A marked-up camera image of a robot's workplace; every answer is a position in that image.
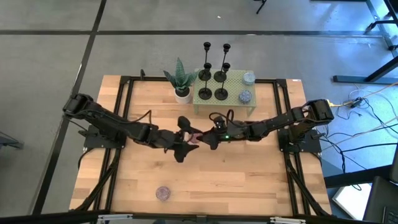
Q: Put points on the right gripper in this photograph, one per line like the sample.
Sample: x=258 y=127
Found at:
x=231 y=132

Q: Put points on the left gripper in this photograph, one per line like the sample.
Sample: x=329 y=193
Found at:
x=161 y=138

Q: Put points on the pink mosaic candle holder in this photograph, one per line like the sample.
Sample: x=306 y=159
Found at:
x=194 y=139

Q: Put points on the black metal candlestick holder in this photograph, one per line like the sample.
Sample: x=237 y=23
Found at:
x=203 y=75
x=220 y=76
x=221 y=94
x=205 y=93

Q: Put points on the dark blue mosaic candle holder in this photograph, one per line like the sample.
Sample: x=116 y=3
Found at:
x=245 y=97

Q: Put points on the purple mosaic candle holder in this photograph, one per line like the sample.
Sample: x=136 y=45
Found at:
x=163 y=193

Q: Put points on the light blue mosaic candle holder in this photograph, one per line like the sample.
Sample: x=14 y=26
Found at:
x=249 y=78

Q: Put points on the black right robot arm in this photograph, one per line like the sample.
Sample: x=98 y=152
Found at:
x=280 y=123

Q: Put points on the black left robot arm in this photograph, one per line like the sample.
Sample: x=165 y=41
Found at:
x=102 y=119

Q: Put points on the snake plant in white pot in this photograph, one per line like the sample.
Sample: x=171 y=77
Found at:
x=183 y=99

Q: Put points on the green perforated metal shelf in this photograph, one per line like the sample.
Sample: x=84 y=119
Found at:
x=231 y=90

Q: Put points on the black stand leg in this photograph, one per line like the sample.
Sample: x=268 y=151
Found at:
x=261 y=7

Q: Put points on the black power adapter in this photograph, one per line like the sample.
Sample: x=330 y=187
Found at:
x=356 y=102

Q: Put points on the black desk bar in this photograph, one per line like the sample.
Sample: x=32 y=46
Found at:
x=357 y=177

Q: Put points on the white paper sheet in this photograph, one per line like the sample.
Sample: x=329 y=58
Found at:
x=351 y=200

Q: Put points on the black laptop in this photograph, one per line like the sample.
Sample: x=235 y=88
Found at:
x=382 y=202

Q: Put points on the grey chair base leg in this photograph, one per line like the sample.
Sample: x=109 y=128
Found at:
x=9 y=143

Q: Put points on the black aluminium table frame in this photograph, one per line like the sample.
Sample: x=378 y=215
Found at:
x=146 y=78

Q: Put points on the silver mounting bracket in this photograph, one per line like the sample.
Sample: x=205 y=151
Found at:
x=287 y=221
x=115 y=217

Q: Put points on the black desk leg frame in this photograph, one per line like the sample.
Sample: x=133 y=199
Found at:
x=351 y=79

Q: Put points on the grey desk leg frame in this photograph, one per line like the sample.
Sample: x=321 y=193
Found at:
x=392 y=47

